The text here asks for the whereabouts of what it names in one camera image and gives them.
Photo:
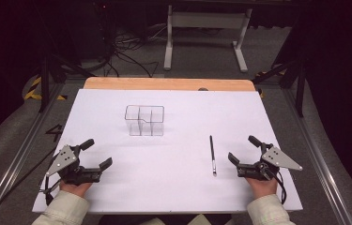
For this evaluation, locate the clear plastic organizer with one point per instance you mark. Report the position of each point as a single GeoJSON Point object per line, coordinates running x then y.
{"type": "Point", "coordinates": [145, 120]}

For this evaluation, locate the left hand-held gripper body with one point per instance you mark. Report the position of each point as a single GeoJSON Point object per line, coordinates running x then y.
{"type": "Point", "coordinates": [70, 170]}

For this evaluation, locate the person's left hand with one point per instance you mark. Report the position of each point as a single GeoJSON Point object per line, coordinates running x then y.
{"type": "Point", "coordinates": [76, 188]}

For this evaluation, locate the white paper sheet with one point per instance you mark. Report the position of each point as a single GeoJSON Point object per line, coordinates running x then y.
{"type": "Point", "coordinates": [164, 178]}

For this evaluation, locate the black tripod stand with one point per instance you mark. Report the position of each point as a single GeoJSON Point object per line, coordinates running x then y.
{"type": "Point", "coordinates": [300, 87]}
{"type": "Point", "coordinates": [44, 81]}

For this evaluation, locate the white metal stand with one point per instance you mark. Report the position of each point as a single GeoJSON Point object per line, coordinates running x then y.
{"type": "Point", "coordinates": [208, 19]}

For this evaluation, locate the person's cream jacket hem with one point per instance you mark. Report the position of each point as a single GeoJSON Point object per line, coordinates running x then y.
{"type": "Point", "coordinates": [202, 220]}

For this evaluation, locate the yellow black hazard tape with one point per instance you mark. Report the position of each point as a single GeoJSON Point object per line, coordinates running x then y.
{"type": "Point", "coordinates": [32, 90]}

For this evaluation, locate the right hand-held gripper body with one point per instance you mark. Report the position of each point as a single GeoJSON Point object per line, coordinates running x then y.
{"type": "Point", "coordinates": [269, 159]}

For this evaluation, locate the aluminium floor rail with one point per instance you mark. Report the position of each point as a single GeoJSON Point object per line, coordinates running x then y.
{"type": "Point", "coordinates": [317, 156]}
{"type": "Point", "coordinates": [17, 159]}

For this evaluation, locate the person's right hand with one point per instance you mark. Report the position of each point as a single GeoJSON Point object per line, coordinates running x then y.
{"type": "Point", "coordinates": [263, 187]}

